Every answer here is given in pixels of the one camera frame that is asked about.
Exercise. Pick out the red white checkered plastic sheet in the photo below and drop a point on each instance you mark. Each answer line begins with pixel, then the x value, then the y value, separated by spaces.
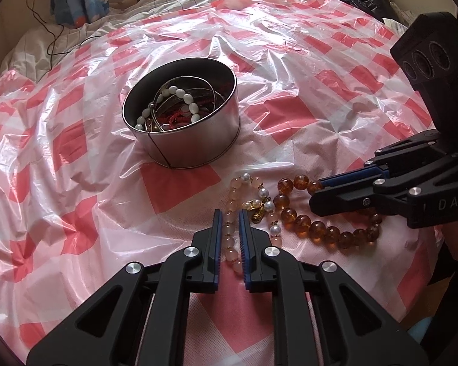
pixel 130 143

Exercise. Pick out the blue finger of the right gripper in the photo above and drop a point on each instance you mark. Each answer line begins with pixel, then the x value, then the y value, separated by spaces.
pixel 360 178
pixel 351 200

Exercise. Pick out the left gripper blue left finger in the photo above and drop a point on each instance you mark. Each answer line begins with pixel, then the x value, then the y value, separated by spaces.
pixel 139 316

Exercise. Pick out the white papers beside bed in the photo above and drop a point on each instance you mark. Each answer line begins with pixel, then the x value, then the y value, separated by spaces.
pixel 406 18

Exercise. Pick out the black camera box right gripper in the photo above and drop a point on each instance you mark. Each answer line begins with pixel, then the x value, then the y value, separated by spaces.
pixel 428 54

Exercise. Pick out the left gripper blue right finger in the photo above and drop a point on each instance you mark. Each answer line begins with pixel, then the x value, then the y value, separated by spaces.
pixel 321 315

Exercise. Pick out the round stainless steel tin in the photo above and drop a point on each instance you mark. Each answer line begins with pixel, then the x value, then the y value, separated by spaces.
pixel 199 143

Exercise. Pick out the silver wire bangle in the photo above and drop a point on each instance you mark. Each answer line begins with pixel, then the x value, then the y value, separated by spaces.
pixel 179 102

